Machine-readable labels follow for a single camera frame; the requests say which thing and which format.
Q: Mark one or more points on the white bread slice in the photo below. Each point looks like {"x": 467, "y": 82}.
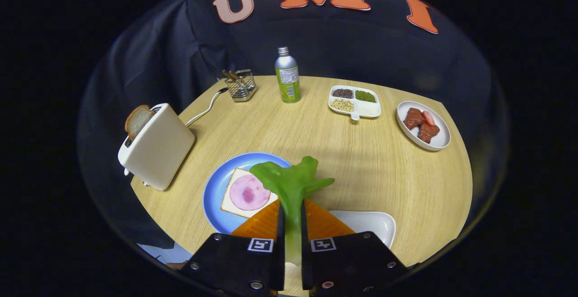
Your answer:
{"x": 228, "y": 204}

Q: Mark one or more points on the brown meat piece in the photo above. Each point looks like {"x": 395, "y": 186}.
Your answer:
{"x": 429, "y": 132}
{"x": 413, "y": 118}

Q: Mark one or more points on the white oval plate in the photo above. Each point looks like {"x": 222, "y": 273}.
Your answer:
{"x": 440, "y": 139}

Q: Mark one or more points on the red food slice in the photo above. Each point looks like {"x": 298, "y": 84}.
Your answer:
{"x": 429, "y": 118}

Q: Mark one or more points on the black backdrop cloth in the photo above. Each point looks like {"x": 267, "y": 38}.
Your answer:
{"x": 361, "y": 48}

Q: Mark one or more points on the pile of dark beans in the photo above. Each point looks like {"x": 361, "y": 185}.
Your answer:
{"x": 342, "y": 93}

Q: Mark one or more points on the green lettuce leaf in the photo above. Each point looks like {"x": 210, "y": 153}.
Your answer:
{"x": 293, "y": 184}

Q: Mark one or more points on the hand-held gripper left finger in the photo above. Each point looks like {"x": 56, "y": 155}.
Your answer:
{"x": 280, "y": 252}

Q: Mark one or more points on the blue round plate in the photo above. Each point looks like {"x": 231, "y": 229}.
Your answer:
{"x": 216, "y": 188}

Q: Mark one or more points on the toasted bread slice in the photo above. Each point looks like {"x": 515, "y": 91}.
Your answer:
{"x": 137, "y": 121}

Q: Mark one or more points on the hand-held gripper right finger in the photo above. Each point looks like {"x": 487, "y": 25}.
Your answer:
{"x": 305, "y": 252}

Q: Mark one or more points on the pile of yellow soybeans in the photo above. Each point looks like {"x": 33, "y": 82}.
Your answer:
{"x": 342, "y": 105}

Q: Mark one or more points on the pile of green beans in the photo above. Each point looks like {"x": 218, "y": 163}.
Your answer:
{"x": 365, "y": 96}

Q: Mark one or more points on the white divided dish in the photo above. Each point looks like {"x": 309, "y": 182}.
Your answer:
{"x": 370, "y": 107}

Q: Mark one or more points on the pink ham slice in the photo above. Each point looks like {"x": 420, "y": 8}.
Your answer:
{"x": 248, "y": 193}

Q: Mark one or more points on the white rectangular dish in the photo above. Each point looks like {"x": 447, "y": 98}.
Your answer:
{"x": 370, "y": 222}

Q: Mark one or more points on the white toaster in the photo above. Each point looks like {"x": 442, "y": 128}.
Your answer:
{"x": 158, "y": 152}

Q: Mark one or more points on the silver bottle with green label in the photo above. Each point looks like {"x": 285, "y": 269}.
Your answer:
{"x": 287, "y": 80}

